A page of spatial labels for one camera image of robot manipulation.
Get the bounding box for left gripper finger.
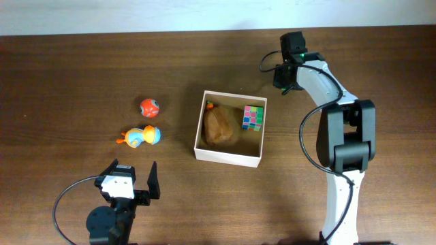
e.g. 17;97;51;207
99;159;119;176
147;161;161;199

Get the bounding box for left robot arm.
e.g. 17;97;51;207
86;159;161;245

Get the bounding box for pastel puzzle cube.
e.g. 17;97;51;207
242;105;264;131

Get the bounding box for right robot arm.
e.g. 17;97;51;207
275;51;375;245

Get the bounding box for white cardboard box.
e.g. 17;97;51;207
193;89;268;169

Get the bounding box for orange ball toy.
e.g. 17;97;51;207
140;99;159;118

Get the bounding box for blue orange duck toy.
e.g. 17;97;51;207
116;125;161;148

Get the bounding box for brown plush toy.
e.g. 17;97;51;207
203;101;239;147

